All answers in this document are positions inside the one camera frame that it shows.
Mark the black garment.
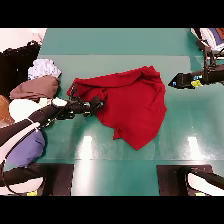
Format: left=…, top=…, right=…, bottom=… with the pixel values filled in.
left=0, top=40, right=42, bottom=98

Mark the purple garment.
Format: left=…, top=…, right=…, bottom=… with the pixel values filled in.
left=2, top=129, right=46, bottom=168

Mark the black cable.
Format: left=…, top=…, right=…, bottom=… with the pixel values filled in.
left=0, top=159, right=24, bottom=196

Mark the white patterned garment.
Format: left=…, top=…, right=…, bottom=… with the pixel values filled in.
left=27, top=58, right=63, bottom=81

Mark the red T-shirt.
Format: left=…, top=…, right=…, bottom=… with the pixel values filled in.
left=66, top=65, right=168, bottom=152

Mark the stack of folded clothes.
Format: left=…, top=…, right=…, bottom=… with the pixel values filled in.
left=190, top=27, right=224, bottom=53

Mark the brown garment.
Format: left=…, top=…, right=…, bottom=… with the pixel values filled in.
left=9, top=75, right=61, bottom=103

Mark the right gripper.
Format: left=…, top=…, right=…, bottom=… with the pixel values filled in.
left=168, top=72, right=203, bottom=90

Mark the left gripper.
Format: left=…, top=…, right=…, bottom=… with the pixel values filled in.
left=81, top=95, right=106, bottom=116

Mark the orange-brown garment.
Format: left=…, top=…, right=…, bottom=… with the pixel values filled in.
left=0, top=94, right=16, bottom=129

